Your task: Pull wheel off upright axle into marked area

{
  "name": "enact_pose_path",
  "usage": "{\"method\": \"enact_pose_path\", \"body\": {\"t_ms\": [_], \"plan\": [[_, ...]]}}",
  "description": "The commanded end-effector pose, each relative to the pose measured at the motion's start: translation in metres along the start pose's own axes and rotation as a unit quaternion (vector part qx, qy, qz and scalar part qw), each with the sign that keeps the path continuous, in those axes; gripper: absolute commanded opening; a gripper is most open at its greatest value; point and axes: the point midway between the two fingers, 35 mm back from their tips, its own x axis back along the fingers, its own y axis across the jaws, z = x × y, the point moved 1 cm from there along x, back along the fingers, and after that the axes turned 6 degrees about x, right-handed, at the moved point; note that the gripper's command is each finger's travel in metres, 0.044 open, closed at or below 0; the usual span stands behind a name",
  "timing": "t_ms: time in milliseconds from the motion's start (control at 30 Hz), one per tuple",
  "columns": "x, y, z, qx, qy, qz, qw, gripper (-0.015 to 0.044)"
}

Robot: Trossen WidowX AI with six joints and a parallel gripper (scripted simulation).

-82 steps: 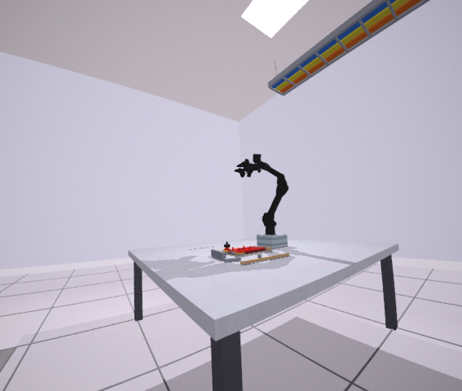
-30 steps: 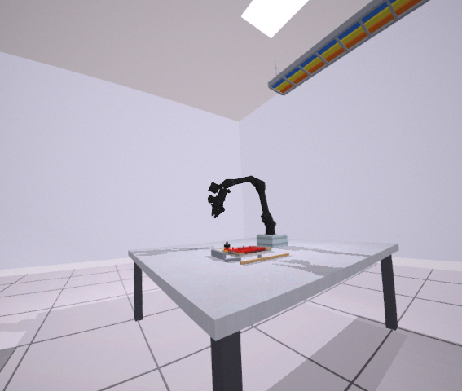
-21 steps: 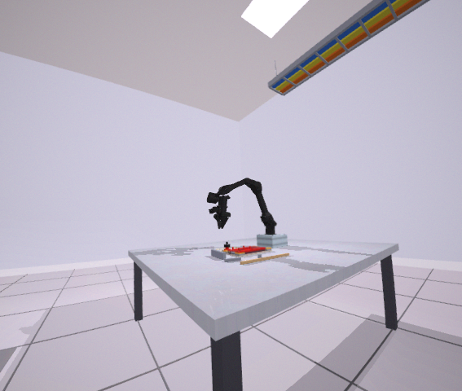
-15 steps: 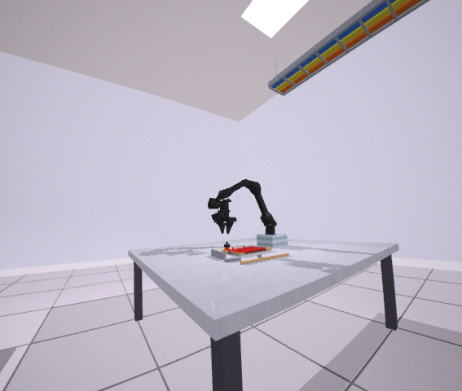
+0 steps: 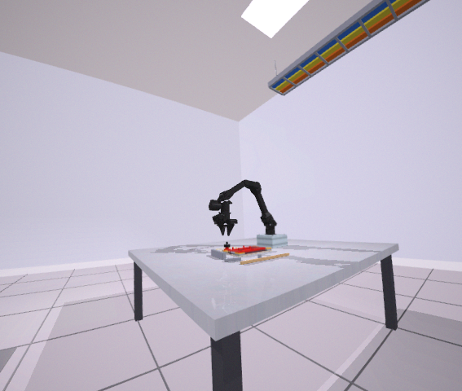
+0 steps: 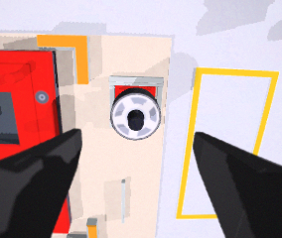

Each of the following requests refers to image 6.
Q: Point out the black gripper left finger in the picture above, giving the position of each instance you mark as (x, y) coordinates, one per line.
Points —
(34, 184)

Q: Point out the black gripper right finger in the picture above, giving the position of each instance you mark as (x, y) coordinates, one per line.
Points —
(245, 190)

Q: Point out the yellow rectangular outline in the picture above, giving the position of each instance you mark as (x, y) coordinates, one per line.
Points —
(198, 80)

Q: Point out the white and black toy wheel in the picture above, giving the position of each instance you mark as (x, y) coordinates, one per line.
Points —
(135, 98)

